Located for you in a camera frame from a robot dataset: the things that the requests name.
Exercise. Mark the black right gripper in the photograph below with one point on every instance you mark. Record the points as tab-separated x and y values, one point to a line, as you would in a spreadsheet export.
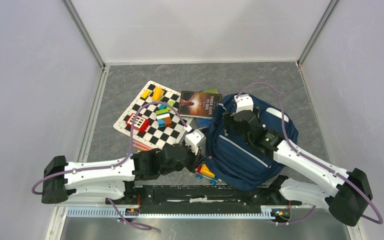
228	120

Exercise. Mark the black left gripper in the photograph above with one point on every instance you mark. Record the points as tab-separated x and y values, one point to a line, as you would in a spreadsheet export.
196	159

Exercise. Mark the navy blue student backpack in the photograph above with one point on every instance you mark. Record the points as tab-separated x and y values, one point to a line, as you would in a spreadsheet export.
230	159

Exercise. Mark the dark Three Days book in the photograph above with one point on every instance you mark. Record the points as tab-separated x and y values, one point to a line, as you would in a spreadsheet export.
198	104

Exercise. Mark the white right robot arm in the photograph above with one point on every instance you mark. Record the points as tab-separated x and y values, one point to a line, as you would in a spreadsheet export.
345	194

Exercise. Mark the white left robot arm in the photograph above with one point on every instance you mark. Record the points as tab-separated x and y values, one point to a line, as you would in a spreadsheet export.
74	181

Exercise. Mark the yellow red toy car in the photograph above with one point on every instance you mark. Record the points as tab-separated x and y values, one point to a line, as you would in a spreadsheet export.
203	171

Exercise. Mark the blue toy block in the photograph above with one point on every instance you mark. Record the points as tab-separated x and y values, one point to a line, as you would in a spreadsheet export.
161	123

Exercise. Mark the orange brown toy block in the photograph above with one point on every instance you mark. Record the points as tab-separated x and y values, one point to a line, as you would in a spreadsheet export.
167	120

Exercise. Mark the red marker pen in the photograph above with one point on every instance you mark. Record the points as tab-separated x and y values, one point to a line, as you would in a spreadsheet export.
141	146

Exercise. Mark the blue cover book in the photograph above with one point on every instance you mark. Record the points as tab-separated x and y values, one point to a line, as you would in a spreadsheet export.
203	123

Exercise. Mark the black white chessboard mat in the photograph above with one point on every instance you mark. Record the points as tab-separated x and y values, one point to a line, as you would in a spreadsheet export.
155	136

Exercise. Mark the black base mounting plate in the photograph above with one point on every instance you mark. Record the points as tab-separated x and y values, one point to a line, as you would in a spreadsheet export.
201	199

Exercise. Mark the red window toy block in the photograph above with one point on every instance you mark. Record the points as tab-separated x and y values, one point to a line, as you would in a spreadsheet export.
140	124

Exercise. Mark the green toy block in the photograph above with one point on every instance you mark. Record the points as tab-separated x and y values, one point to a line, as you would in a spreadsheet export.
171	103

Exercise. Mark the orange yellow toy block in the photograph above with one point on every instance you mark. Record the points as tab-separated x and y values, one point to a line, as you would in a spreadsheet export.
157	94

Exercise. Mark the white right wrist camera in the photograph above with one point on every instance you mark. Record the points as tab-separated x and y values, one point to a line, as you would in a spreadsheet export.
243	103

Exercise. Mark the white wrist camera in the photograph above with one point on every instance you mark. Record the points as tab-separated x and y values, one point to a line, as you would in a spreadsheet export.
194	138
243	103

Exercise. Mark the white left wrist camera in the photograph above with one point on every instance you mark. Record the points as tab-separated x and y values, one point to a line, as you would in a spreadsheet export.
194	138

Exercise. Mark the slotted cable duct rail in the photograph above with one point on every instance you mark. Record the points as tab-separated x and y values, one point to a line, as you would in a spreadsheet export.
132	213

